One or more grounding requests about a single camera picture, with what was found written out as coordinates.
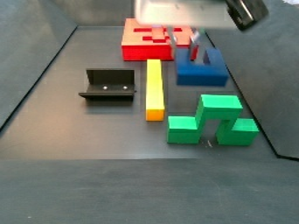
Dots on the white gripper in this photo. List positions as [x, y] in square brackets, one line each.
[197, 13]

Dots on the blue U-shaped block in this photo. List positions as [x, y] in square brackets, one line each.
[212, 73]

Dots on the red base block with slots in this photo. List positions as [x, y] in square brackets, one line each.
[146, 42]

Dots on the yellow long bar block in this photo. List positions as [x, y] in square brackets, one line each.
[154, 91]

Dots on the green stepped arch block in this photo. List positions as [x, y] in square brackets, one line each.
[236, 131]

